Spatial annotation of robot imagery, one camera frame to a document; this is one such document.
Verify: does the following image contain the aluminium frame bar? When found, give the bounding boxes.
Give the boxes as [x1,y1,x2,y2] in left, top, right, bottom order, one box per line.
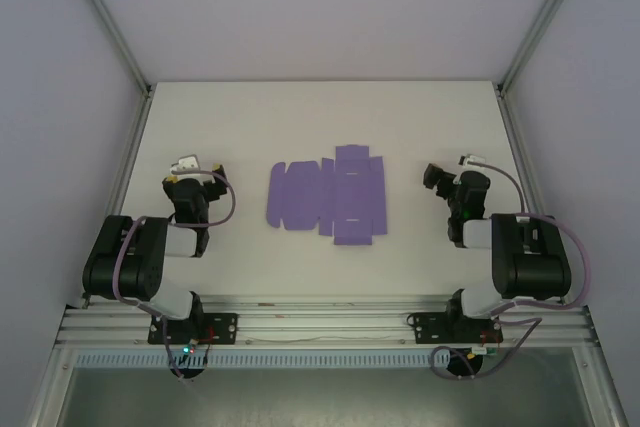
[572,346,632,427]
[27,346,77,427]

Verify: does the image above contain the aluminium mounting rail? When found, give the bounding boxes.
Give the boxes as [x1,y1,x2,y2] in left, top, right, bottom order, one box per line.
[54,295,600,349]

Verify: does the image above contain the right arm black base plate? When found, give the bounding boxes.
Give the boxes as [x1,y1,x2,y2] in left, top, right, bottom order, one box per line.
[407,311,504,346]

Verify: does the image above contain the right black round grommet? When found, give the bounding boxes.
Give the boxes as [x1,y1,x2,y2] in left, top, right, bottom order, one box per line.
[445,350,486,379]

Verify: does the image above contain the left aluminium table side rail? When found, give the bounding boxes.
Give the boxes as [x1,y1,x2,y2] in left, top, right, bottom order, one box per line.
[78,86,154,309]

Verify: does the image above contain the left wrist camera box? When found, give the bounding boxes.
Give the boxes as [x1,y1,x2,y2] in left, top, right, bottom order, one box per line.
[169,153,203,179]

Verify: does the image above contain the aluminium frame post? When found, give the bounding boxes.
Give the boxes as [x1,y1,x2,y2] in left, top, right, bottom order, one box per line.
[61,0,154,97]
[494,0,597,94]

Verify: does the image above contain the left aluminium frame post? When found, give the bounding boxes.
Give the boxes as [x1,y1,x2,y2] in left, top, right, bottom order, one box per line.
[61,0,154,97]

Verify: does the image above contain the black round grommet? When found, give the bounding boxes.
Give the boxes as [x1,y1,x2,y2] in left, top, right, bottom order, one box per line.
[169,364,207,380]
[445,350,486,379]

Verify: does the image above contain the right lower aluminium frame bar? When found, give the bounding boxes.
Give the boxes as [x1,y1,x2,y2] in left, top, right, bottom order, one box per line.
[572,346,632,427]

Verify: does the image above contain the left lower aluminium frame bar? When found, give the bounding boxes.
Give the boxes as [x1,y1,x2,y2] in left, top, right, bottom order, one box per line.
[27,346,77,427]

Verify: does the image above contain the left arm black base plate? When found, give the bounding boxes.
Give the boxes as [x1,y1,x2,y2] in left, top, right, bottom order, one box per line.
[146,311,239,346]

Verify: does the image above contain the purple paper box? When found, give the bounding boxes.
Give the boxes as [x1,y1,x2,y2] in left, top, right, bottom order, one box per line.
[264,144,390,247]

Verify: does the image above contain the slotted grey cable duct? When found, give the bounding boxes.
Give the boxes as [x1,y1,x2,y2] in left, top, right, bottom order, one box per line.
[73,351,451,369]

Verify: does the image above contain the right aluminium table side rail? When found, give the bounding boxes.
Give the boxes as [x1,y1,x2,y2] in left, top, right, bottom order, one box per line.
[494,89,551,221]

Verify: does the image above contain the left black round grommet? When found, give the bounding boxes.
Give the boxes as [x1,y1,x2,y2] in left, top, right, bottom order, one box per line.
[169,364,207,380]

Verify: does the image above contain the right aluminium frame post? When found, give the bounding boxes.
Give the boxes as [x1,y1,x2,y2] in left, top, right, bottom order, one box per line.
[494,0,597,94]

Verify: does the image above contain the grey metal sheet panel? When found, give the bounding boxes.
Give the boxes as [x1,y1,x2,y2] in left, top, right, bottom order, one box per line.
[58,366,600,427]

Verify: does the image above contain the aluminium table side rail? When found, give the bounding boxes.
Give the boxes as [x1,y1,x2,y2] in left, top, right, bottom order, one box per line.
[78,86,154,309]
[494,89,551,221]

